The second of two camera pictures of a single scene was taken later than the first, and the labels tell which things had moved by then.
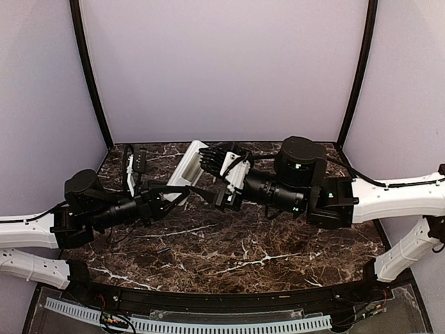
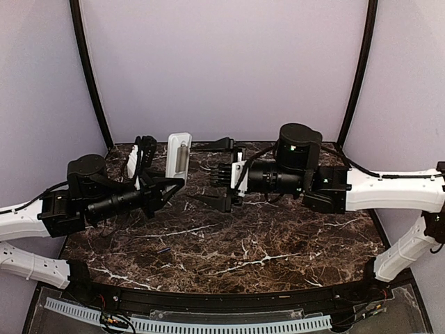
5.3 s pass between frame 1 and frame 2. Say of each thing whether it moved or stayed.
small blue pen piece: stayed
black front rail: stayed
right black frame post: stayed
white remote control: moved
